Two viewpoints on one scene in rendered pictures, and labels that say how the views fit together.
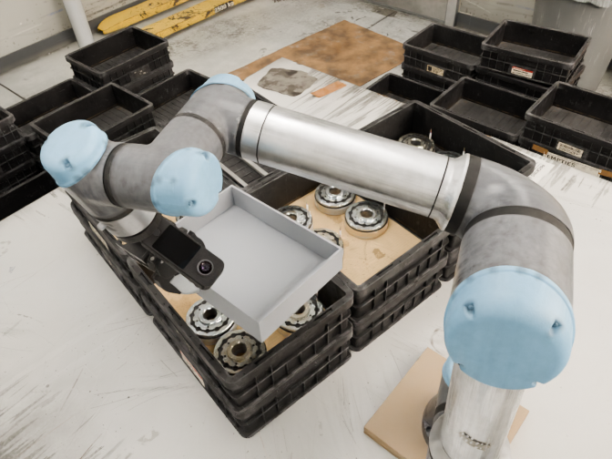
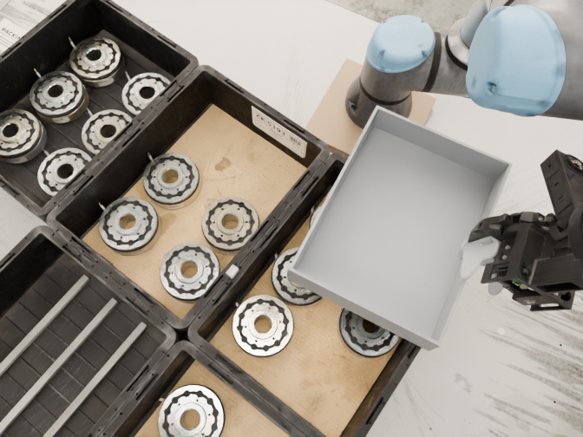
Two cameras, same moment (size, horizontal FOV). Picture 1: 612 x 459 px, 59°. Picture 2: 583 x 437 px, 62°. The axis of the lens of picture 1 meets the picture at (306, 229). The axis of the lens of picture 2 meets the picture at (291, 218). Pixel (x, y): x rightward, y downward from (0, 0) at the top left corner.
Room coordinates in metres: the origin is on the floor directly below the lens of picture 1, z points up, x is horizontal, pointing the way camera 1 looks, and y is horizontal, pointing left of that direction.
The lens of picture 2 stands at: (0.87, 0.28, 1.68)
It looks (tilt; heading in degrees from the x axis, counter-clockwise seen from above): 69 degrees down; 248
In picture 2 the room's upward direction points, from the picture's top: 6 degrees clockwise
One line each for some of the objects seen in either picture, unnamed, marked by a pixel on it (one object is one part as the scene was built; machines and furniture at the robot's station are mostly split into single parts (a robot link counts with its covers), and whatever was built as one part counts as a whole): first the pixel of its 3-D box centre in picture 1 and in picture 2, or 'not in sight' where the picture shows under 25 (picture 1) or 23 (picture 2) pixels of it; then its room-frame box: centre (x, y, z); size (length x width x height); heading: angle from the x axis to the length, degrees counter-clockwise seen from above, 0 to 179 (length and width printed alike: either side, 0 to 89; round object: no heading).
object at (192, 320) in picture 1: (210, 316); (370, 324); (0.68, 0.21, 0.86); 0.10 x 0.10 x 0.01
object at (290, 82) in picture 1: (285, 79); not in sight; (1.89, 0.04, 0.71); 0.22 x 0.19 x 0.01; 46
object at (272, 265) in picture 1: (245, 255); (401, 221); (0.64, 0.11, 1.07); 0.27 x 0.20 x 0.05; 46
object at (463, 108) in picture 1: (481, 137); not in sight; (1.96, -0.80, 0.31); 0.40 x 0.30 x 0.34; 46
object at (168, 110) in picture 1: (183, 126); not in sight; (2.21, 0.55, 0.31); 0.40 x 0.30 x 0.34; 136
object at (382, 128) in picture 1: (431, 171); (79, 109); (1.08, -0.33, 0.87); 0.40 x 0.30 x 0.11; 37
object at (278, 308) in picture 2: not in sight; (263, 324); (0.85, 0.16, 0.86); 0.10 x 0.10 x 0.01
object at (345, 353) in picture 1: (246, 324); not in sight; (0.72, 0.15, 0.76); 0.40 x 0.30 x 0.12; 37
